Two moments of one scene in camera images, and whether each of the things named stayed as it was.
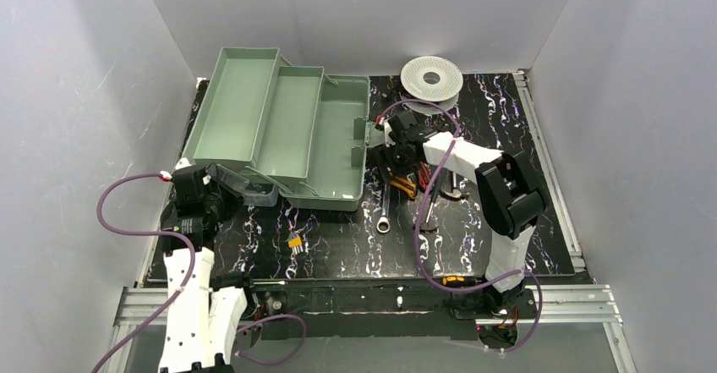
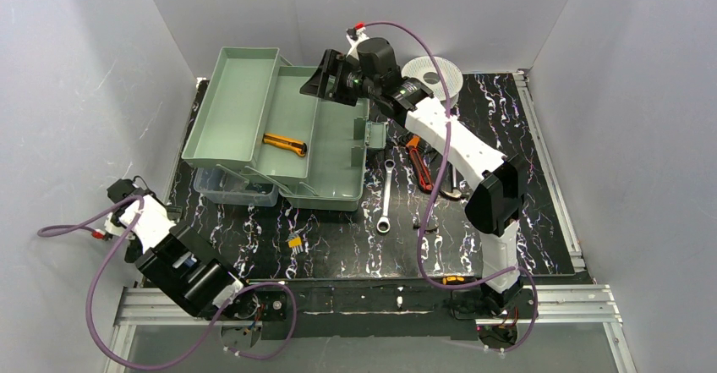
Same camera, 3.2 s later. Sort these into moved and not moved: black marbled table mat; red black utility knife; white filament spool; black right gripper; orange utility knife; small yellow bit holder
Moved: black right gripper; orange utility knife
Not moved: red black utility knife; small yellow bit holder; black marbled table mat; white filament spool
